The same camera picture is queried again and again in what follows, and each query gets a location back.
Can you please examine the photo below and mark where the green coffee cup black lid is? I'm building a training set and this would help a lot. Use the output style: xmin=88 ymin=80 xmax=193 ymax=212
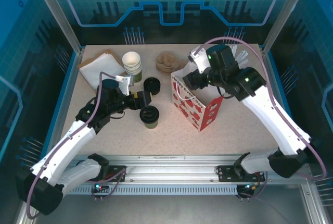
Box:
xmin=139 ymin=105 xmax=160 ymax=130

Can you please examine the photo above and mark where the white red-flowered paper gift bag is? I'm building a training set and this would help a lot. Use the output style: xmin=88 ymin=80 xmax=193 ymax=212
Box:
xmin=170 ymin=61 xmax=224 ymax=133

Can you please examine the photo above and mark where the white paper napkin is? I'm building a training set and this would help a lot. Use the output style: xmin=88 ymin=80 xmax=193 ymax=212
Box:
xmin=79 ymin=52 xmax=126 ymax=90

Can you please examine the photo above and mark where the black round lid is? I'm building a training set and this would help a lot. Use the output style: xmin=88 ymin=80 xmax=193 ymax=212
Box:
xmin=143 ymin=77 xmax=162 ymax=96

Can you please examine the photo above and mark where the tan crumpled cloth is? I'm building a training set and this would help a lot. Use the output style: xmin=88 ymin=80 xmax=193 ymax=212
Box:
xmin=155 ymin=52 xmax=187 ymax=74

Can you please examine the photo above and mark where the paper cup stack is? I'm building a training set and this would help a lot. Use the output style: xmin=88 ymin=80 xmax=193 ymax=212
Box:
xmin=121 ymin=51 xmax=143 ymax=84

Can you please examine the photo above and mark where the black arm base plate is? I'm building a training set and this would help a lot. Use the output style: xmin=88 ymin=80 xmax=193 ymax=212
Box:
xmin=104 ymin=165 xmax=127 ymax=181
xmin=217 ymin=165 xmax=242 ymax=183

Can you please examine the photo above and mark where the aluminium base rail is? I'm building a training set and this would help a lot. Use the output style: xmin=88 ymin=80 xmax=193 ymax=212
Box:
xmin=74 ymin=153 xmax=263 ymax=187

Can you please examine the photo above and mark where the aluminium frame post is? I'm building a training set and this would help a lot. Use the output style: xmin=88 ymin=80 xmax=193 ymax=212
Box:
xmin=261 ymin=0 xmax=313 ymax=55
xmin=300 ymin=179 xmax=326 ymax=224
xmin=28 ymin=0 xmax=85 ymax=54

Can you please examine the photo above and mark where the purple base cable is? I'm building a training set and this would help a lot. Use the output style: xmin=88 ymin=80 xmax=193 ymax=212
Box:
xmin=87 ymin=169 xmax=127 ymax=201
xmin=239 ymin=171 xmax=268 ymax=201

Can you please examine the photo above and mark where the white slotted cable duct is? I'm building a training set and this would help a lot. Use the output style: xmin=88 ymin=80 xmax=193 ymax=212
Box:
xmin=69 ymin=185 xmax=241 ymax=196

